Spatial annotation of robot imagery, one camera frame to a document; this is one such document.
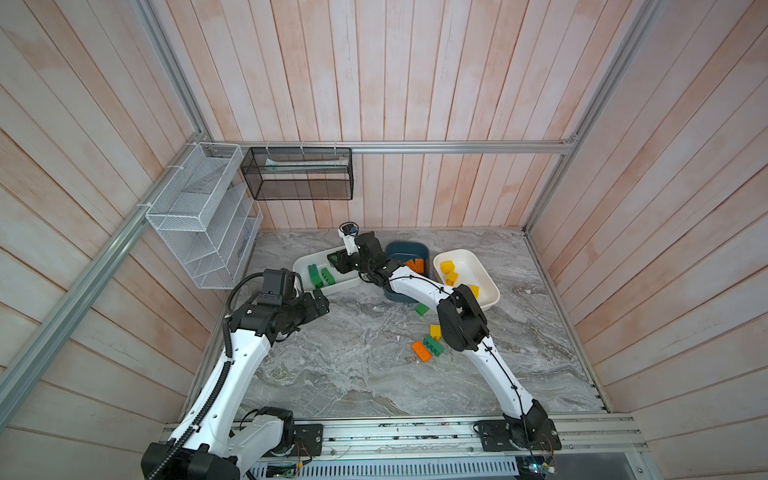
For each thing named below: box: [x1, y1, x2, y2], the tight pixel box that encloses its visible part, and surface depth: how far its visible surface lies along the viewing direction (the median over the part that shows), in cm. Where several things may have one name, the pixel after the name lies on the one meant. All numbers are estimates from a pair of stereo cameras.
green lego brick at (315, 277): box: [307, 264, 324, 289], surface depth 106 cm
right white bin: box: [433, 249, 501, 311], surface depth 106 cm
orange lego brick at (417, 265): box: [404, 258, 425, 274], surface depth 109 cm
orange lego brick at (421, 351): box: [410, 340, 432, 363], surface depth 90 cm
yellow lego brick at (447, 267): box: [439, 260, 459, 279], surface depth 109 cm
